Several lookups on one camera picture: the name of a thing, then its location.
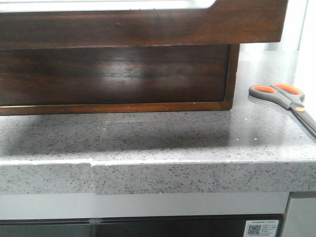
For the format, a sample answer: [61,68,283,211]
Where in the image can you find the dark wooden drawer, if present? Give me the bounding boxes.
[0,0,288,50]

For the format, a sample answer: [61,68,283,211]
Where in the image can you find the grey orange handled scissors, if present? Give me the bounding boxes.
[248,83,316,137]

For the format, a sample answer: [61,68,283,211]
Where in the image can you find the dark wooden drawer cabinet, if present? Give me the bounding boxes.
[0,44,239,115]

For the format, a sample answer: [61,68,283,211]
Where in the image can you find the white QR code label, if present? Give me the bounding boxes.
[243,220,279,237]

